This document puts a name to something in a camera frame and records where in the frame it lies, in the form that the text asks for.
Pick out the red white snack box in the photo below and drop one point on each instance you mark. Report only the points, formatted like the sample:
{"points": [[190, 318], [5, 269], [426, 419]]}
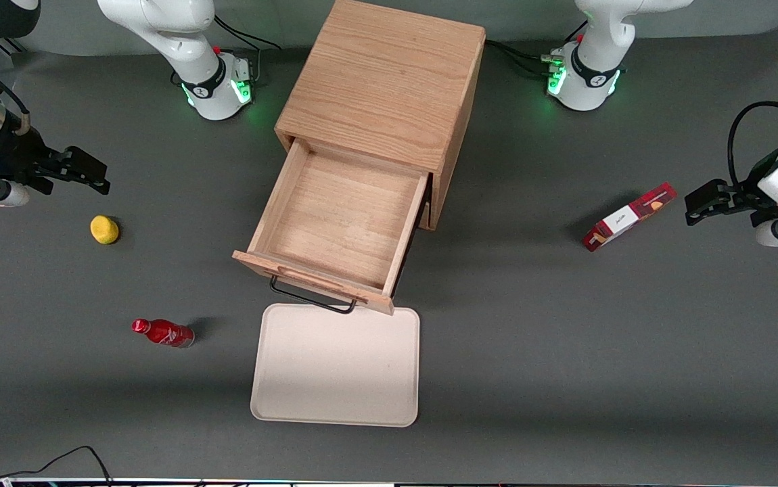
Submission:
{"points": [[626, 218]]}

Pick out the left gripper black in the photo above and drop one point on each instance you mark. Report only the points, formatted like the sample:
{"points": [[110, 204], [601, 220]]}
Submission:
{"points": [[743, 198]]}

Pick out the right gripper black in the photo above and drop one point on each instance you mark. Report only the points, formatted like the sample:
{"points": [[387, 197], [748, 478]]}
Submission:
{"points": [[18, 154]]}

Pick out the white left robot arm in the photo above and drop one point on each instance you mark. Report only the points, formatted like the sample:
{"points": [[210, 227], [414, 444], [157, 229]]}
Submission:
{"points": [[585, 95]]}

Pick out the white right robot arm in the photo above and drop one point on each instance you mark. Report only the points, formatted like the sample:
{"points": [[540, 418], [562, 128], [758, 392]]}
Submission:
{"points": [[186, 40]]}

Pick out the wooden drawer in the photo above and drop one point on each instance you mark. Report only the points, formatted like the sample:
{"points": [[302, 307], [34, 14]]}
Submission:
{"points": [[341, 210]]}

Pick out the beige plastic tray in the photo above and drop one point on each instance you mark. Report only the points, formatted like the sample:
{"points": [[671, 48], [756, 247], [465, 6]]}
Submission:
{"points": [[335, 368]]}

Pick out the yellow lemon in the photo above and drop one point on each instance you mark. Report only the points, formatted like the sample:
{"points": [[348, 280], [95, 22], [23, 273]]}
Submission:
{"points": [[104, 230]]}

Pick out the wooden drawer cabinet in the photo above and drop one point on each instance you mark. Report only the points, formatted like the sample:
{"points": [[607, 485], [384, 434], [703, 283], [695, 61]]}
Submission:
{"points": [[382, 74]]}

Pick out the red bottle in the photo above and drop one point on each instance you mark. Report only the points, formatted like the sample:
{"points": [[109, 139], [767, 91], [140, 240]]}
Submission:
{"points": [[166, 333]]}

